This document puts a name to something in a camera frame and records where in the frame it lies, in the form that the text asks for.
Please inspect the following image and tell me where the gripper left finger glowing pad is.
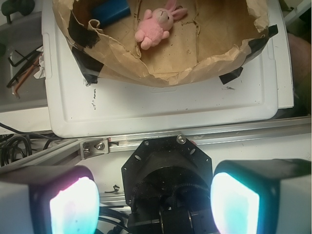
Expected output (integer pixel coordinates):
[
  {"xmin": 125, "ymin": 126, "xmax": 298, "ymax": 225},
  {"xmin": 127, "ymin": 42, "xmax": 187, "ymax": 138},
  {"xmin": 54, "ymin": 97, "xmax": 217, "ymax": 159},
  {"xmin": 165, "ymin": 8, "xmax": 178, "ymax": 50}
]
[{"xmin": 0, "ymin": 166, "xmax": 99, "ymax": 234}]

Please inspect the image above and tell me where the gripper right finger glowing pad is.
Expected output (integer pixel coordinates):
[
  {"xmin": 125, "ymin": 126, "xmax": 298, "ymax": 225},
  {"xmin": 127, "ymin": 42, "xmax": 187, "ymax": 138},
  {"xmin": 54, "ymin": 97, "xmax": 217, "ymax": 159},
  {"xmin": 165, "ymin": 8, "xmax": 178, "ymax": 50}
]
[{"xmin": 210, "ymin": 159, "xmax": 312, "ymax": 234}]

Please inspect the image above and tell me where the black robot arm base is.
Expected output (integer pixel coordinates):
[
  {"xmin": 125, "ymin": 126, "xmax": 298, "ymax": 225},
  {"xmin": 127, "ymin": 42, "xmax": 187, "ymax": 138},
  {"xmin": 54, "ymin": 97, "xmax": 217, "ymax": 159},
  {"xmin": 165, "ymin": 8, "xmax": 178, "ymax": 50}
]
[{"xmin": 121, "ymin": 135, "xmax": 217, "ymax": 234}]

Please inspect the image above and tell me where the pink plush bunny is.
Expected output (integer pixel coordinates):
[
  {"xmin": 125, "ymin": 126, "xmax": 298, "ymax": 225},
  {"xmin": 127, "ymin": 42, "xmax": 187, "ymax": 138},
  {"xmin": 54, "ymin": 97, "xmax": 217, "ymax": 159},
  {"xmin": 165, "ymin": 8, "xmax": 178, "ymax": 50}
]
[{"xmin": 135, "ymin": 0, "xmax": 188, "ymax": 50}]

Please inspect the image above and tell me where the white plastic tray lid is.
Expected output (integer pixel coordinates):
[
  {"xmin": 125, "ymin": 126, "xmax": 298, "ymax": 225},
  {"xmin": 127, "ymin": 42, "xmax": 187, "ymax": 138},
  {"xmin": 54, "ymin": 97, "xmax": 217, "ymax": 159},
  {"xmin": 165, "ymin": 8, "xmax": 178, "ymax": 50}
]
[{"xmin": 42, "ymin": 0, "xmax": 293, "ymax": 138}]

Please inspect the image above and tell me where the crumpled white paper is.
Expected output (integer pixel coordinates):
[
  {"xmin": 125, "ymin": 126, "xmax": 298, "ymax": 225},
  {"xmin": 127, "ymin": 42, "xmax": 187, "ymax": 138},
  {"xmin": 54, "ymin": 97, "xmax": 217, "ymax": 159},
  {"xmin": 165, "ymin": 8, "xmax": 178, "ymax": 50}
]
[{"xmin": 34, "ymin": 46, "xmax": 46, "ymax": 79}]

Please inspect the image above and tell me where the black hex key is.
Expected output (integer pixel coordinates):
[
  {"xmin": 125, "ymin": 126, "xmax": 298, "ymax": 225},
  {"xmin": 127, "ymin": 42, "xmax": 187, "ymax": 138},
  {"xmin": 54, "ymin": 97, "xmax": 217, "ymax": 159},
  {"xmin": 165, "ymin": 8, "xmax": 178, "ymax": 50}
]
[{"xmin": 6, "ymin": 45, "xmax": 43, "ymax": 88}]

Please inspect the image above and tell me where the brown paper bag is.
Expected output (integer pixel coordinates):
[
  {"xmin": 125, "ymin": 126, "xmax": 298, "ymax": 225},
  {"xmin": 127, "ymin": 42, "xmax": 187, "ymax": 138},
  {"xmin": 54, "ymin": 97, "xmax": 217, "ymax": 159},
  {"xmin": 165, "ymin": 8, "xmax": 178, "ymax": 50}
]
[{"xmin": 52, "ymin": 0, "xmax": 278, "ymax": 87}]

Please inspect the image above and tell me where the dark green object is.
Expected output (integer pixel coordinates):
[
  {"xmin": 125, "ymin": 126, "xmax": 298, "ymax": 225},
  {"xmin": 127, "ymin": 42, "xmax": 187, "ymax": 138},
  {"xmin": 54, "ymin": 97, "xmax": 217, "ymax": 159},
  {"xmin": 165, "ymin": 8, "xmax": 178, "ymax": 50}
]
[{"xmin": 0, "ymin": 0, "xmax": 43, "ymax": 25}]

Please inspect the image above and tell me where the blue rectangular block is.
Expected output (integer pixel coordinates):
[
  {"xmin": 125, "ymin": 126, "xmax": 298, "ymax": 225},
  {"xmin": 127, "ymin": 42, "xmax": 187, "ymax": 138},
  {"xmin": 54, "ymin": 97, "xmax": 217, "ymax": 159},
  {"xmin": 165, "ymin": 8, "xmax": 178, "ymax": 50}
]
[{"xmin": 91, "ymin": 0, "xmax": 131, "ymax": 26}]

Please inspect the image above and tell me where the aluminium frame rail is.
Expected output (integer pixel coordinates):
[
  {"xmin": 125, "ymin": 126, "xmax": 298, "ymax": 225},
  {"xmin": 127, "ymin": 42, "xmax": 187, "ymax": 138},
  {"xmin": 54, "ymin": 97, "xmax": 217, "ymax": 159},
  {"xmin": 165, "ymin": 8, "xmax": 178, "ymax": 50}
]
[{"xmin": 0, "ymin": 116, "xmax": 312, "ymax": 168}]

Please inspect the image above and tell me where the metal corner bracket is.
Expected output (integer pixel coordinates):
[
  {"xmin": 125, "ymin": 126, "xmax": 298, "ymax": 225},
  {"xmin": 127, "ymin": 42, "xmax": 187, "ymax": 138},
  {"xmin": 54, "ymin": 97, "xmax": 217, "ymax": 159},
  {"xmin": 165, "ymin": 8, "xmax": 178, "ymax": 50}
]
[{"xmin": 79, "ymin": 138, "xmax": 109, "ymax": 160}]

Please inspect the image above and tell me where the black cable bundle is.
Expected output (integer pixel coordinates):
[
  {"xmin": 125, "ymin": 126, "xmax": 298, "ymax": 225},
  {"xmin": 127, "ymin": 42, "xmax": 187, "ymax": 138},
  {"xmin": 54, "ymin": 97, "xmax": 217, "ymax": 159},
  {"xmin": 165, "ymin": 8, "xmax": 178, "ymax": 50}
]
[{"xmin": 0, "ymin": 121, "xmax": 59, "ymax": 169}]

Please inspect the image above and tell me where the orange handled hex key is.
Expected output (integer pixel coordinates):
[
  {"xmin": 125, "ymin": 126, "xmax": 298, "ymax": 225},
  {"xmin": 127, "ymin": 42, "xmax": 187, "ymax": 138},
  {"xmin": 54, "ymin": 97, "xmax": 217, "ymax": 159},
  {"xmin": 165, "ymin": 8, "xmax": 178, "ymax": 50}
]
[{"xmin": 13, "ymin": 58, "xmax": 39, "ymax": 99}]

